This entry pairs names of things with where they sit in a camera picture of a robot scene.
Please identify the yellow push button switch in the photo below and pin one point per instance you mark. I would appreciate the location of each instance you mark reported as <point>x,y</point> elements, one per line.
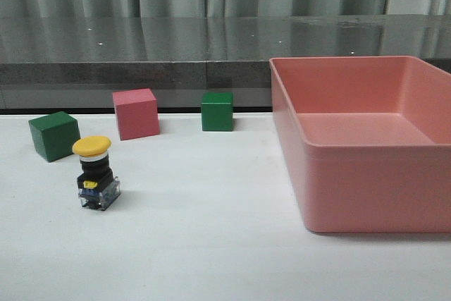
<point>98,188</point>

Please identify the green cube near bin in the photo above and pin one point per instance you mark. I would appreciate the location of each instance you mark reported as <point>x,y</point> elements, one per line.
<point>217,111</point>

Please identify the pink wooden cube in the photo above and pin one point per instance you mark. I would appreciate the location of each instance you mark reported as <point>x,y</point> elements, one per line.
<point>136,113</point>

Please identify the grey stone counter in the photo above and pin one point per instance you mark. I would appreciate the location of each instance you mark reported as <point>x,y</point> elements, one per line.
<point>198,53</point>

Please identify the pink plastic bin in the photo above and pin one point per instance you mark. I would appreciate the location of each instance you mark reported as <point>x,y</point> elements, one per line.
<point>366,141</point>

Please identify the green cube far left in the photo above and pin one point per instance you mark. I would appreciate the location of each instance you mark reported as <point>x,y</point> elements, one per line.
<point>54,134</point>

